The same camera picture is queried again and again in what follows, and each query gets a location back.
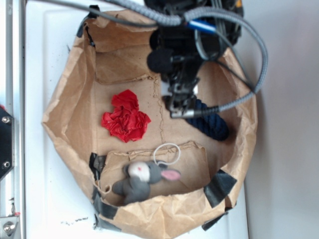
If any crumpled red paper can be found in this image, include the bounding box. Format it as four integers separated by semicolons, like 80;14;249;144
101;90;151;143

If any gray plush bunny toy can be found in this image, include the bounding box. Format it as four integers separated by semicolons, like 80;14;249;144
112;142;182;205

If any brown paper bag bin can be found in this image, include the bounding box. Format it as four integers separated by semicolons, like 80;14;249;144
42;17;258;239

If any black metal bracket plate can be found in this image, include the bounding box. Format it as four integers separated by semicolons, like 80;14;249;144
0;105;15;181

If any gray braided cable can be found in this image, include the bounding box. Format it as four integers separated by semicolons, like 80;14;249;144
104;0;269;118

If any aluminium frame rail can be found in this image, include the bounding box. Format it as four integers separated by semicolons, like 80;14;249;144
0;0;26;239

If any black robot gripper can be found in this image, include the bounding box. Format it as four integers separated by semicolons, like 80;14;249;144
144;0;245;119

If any white tray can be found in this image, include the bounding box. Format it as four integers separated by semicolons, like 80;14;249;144
23;2;250;239

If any dark blue twisted rope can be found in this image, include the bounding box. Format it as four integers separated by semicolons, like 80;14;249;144
185;99;230;142

